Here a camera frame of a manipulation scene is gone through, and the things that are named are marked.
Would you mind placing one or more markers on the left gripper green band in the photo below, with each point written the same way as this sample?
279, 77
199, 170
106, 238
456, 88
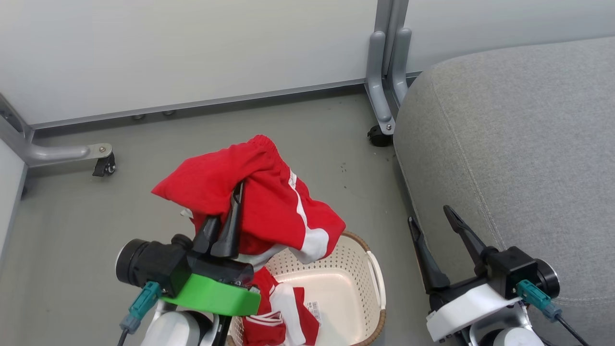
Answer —
216, 294

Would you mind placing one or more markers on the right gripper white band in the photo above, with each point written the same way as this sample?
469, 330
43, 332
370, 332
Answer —
468, 307

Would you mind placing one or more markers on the red shorts with white stripe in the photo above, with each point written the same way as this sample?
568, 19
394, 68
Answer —
269, 202

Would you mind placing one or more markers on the red white striped shirt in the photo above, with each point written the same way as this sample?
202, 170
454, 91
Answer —
281, 317

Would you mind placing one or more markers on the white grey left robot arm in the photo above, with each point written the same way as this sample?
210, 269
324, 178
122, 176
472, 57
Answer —
173, 331

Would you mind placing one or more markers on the cream perforated laundry basket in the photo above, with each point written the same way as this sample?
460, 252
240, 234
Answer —
338, 288

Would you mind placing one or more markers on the grey fabric sofa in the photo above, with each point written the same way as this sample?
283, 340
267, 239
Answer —
519, 144

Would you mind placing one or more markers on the black caster wheel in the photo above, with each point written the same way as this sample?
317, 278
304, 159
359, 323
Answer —
379, 137
105, 166

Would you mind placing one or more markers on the grey partition foot single bar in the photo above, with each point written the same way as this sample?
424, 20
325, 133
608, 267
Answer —
53, 153

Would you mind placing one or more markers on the grey partition foot double bar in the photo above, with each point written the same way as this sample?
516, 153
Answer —
379, 81

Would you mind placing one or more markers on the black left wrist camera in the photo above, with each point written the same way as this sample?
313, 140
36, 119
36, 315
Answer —
153, 264

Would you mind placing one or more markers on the grey partition bottom rail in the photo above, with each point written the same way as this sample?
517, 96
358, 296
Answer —
192, 105

